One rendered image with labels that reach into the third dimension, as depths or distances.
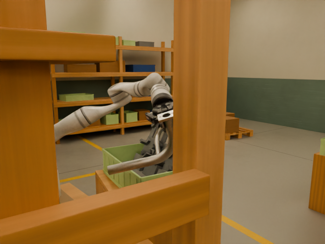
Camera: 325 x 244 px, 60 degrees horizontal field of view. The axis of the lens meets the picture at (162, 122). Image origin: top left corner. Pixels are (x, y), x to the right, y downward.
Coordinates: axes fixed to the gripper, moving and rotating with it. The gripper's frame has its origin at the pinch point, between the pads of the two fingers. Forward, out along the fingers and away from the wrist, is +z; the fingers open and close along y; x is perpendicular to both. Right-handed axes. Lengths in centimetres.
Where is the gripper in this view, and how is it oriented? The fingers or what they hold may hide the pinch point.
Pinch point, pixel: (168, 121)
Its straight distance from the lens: 86.1
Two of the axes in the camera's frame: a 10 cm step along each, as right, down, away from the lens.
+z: 1.3, 4.7, -8.7
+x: 2.7, 8.3, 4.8
